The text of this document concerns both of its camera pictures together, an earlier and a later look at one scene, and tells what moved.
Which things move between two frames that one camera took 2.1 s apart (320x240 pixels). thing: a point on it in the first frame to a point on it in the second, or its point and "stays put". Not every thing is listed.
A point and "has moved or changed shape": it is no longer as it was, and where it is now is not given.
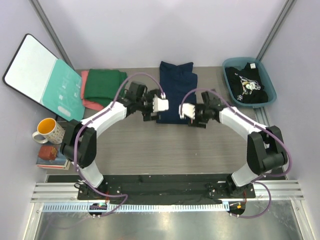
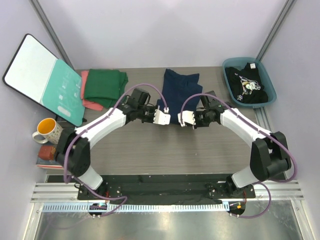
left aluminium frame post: (60, 52) stays put
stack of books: (59, 162) stays put
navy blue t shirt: (175, 81) has moved or changed shape
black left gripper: (147, 116) to (153, 109)
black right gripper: (195, 122) stays put
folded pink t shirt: (86, 103) stays put
